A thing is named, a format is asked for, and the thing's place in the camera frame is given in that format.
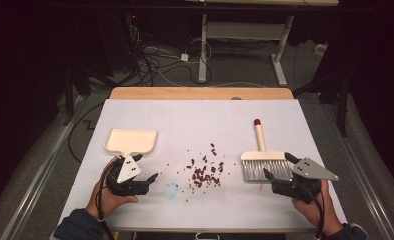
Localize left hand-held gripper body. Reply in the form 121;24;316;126
105;154;151;197

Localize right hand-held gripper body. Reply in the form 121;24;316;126
271;157;340;205

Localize cream hand brush grey bristles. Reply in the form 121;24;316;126
240;118;293;183

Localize cream plastic dustpan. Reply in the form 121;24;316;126
103;127;159;158

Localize red beans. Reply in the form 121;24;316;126
166;142;240;204

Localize person's left hand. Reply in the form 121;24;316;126
85;156;139;221

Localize person's right hand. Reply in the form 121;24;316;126
291;179;345;238

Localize white table cover sheet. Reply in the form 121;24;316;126
58;98;349;231

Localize black metal stand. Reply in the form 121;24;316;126
293;66;351;138
62;63;93;127

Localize wooden table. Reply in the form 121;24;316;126
108;86;319;235

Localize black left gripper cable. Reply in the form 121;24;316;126
95;161;117;240

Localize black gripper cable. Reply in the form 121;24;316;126
95;161;117;240
298;181;327;240

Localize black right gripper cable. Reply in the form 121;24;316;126
298;181;327;240

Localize grey metal floor rail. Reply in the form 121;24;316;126
0;94;89;240
319;103;394;240

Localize black floor cable loop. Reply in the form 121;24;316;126
67;100;106;164

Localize tangle of floor cables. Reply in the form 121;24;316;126
124;13;216;88

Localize white metal desk frame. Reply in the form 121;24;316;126
184;0;340;87

